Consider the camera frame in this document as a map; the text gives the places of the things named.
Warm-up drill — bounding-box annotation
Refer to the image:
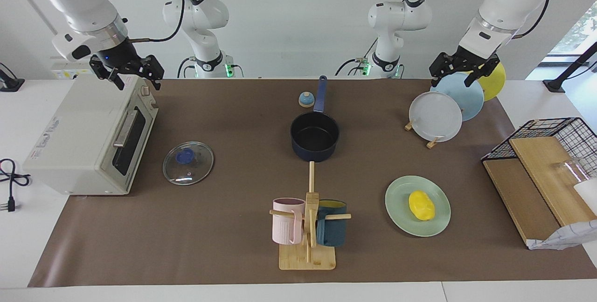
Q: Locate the grey plate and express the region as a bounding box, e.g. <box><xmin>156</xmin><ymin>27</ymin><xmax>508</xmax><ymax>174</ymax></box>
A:
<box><xmin>409</xmin><ymin>91</ymin><xmax>463</xmax><ymax>143</ymax></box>

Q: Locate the black wire basket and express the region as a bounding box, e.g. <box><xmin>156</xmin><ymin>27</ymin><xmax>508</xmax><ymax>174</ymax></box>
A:
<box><xmin>481</xmin><ymin>117</ymin><xmax>597</xmax><ymax>179</ymax></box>

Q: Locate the black base cable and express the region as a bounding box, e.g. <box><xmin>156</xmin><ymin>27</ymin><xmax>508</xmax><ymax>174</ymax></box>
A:
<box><xmin>176</xmin><ymin>56</ymin><xmax>194</xmax><ymax>79</ymax></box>
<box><xmin>335</xmin><ymin>39</ymin><xmax>374</xmax><ymax>77</ymax></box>

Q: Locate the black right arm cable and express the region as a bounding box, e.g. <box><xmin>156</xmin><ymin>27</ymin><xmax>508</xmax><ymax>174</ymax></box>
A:
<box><xmin>128</xmin><ymin>0</ymin><xmax>186</xmax><ymax>42</ymax></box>

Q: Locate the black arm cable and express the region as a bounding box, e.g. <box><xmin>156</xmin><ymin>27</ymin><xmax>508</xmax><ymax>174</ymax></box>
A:
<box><xmin>128</xmin><ymin>0</ymin><xmax>186</xmax><ymax>42</ymax></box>
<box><xmin>421</xmin><ymin>0</ymin><xmax>555</xmax><ymax>39</ymax></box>

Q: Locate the light blue plate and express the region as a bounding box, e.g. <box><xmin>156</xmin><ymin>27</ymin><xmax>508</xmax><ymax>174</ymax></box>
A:
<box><xmin>430</xmin><ymin>72</ymin><xmax>485</xmax><ymax>122</ymax></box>

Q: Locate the clear glass cup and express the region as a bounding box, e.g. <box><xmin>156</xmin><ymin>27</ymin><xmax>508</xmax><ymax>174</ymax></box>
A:
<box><xmin>553</xmin><ymin>158</ymin><xmax>594</xmax><ymax>184</ymax></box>

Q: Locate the dark teal mug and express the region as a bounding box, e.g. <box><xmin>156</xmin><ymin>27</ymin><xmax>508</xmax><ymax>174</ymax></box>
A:
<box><xmin>316</xmin><ymin>199</ymin><xmax>347</xmax><ymax>247</ymax></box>

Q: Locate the pink ribbed mug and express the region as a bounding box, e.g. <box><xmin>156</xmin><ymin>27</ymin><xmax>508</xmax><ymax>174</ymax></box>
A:
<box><xmin>272</xmin><ymin>198</ymin><xmax>306</xmax><ymax>245</ymax></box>

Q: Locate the wooden mug tree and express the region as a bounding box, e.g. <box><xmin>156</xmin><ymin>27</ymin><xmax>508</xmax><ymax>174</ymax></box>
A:
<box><xmin>269</xmin><ymin>161</ymin><xmax>352</xmax><ymax>271</ymax></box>

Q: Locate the wooden shelf rack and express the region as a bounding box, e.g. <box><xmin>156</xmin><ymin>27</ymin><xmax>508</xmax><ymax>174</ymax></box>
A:
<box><xmin>483</xmin><ymin>137</ymin><xmax>597</xmax><ymax>247</ymax></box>

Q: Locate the black power cord plug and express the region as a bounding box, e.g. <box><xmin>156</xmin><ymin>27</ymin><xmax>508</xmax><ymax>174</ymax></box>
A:
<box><xmin>0</xmin><ymin>158</ymin><xmax>31</xmax><ymax>213</ymax></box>

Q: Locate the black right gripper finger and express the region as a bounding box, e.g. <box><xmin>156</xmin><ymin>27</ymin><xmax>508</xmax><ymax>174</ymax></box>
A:
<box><xmin>136</xmin><ymin>55</ymin><xmax>165</xmax><ymax>90</ymax></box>
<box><xmin>90</xmin><ymin>58</ymin><xmax>125</xmax><ymax>90</ymax></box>

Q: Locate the white cup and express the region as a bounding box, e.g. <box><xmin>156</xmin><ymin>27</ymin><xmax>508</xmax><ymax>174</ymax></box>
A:
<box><xmin>574</xmin><ymin>178</ymin><xmax>597</xmax><ymax>214</ymax></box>

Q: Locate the green plate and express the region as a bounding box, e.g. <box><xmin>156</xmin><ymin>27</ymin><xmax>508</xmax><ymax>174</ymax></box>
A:
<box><xmin>385</xmin><ymin>175</ymin><xmax>451</xmax><ymax>237</ymax></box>

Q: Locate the glass lid blue knob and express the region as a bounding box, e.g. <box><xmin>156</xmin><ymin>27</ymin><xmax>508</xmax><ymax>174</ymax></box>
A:
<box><xmin>162</xmin><ymin>141</ymin><xmax>215</xmax><ymax>186</ymax></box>

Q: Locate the beige toaster oven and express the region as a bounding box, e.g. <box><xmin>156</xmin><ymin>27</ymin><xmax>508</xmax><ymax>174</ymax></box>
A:
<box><xmin>22</xmin><ymin>75</ymin><xmax>159</xmax><ymax>196</ymax></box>

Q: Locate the wooden plate rack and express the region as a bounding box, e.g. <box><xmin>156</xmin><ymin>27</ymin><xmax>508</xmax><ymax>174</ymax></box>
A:
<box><xmin>404</xmin><ymin>116</ymin><xmax>442</xmax><ymax>149</ymax></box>

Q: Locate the brown table mat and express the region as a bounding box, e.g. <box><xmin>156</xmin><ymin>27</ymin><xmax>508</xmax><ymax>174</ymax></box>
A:
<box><xmin>28</xmin><ymin>78</ymin><xmax>597</xmax><ymax>288</ymax></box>

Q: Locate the glass window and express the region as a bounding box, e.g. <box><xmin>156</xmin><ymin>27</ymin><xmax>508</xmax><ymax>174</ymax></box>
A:
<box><xmin>548</xmin><ymin>1</ymin><xmax>597</xmax><ymax>58</ymax></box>

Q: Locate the black angled stand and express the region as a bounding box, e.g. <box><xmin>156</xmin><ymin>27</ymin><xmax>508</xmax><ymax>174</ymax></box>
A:
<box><xmin>542</xmin><ymin>41</ymin><xmax>597</xmax><ymax>93</ymax></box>

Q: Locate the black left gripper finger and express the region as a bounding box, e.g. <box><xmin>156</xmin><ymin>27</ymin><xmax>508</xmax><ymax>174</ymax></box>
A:
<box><xmin>465</xmin><ymin>55</ymin><xmax>500</xmax><ymax>87</ymax></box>
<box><xmin>430</xmin><ymin>53</ymin><xmax>458</xmax><ymax>86</ymax></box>

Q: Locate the yellow plate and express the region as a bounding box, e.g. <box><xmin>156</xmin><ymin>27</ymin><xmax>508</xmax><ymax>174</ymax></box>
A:
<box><xmin>466</xmin><ymin>62</ymin><xmax>506</xmax><ymax>102</ymax></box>

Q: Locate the white checked cloth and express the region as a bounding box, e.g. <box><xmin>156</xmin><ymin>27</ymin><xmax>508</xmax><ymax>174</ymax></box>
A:
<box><xmin>527</xmin><ymin>220</ymin><xmax>597</xmax><ymax>250</ymax></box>

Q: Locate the dark blue saucepan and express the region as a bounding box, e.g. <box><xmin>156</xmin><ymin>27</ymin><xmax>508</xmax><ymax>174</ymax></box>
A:
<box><xmin>290</xmin><ymin>75</ymin><xmax>340</xmax><ymax>163</ymax></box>

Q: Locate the white power strip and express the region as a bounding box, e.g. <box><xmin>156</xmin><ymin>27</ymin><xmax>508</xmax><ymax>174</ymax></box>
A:
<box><xmin>50</xmin><ymin>62</ymin><xmax>94</xmax><ymax>80</ymax></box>

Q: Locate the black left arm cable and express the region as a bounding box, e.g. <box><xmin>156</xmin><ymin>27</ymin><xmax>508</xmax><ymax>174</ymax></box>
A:
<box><xmin>421</xmin><ymin>0</ymin><xmax>555</xmax><ymax>39</ymax></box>

